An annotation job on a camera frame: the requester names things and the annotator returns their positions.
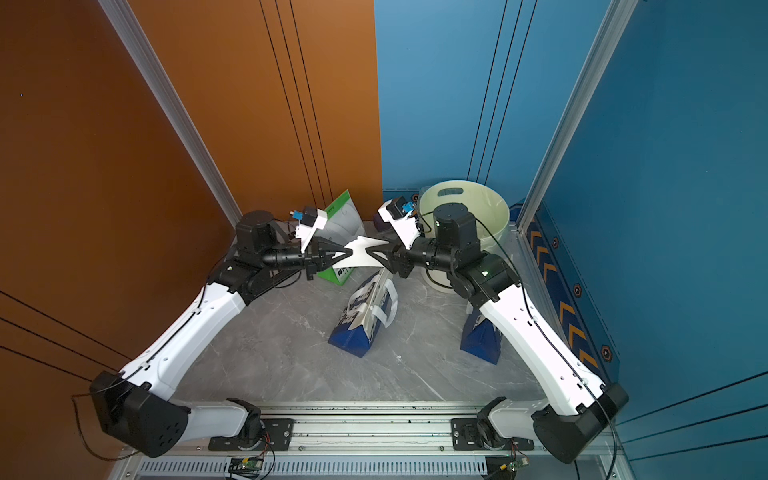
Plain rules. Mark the purple cube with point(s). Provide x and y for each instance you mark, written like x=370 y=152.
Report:
x=379 y=224

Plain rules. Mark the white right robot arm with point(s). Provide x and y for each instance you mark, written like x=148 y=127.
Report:
x=578 y=405

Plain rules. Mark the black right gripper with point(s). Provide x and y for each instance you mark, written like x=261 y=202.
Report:
x=398 y=257

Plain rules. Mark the green white paper bag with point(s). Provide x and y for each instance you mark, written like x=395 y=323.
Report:
x=344 y=225

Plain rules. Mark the green circuit board right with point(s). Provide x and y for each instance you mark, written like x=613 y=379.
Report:
x=505 y=470

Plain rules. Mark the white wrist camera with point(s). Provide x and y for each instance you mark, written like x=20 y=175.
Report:
x=399 y=213
x=309 y=221

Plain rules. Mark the white receipt green bag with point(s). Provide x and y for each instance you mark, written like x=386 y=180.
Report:
x=359 y=257

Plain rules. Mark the green circuit board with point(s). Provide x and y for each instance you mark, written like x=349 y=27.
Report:
x=245 y=467
x=505 y=470

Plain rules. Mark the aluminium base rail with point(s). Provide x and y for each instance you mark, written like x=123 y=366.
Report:
x=378 y=440

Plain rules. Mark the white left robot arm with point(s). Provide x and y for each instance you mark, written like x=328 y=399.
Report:
x=134 y=405

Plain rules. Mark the green circuit board left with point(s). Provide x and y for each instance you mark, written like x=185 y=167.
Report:
x=245 y=467

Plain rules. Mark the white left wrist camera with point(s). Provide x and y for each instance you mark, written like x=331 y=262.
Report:
x=309 y=221

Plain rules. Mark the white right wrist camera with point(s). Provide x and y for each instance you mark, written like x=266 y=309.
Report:
x=399 y=213

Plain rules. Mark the blue white bag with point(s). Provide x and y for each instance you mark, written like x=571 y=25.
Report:
x=372 y=306
x=480 y=337

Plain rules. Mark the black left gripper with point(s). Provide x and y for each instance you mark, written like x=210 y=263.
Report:
x=317 y=257

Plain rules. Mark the pale green trash bin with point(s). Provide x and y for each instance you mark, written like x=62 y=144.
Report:
x=465 y=223

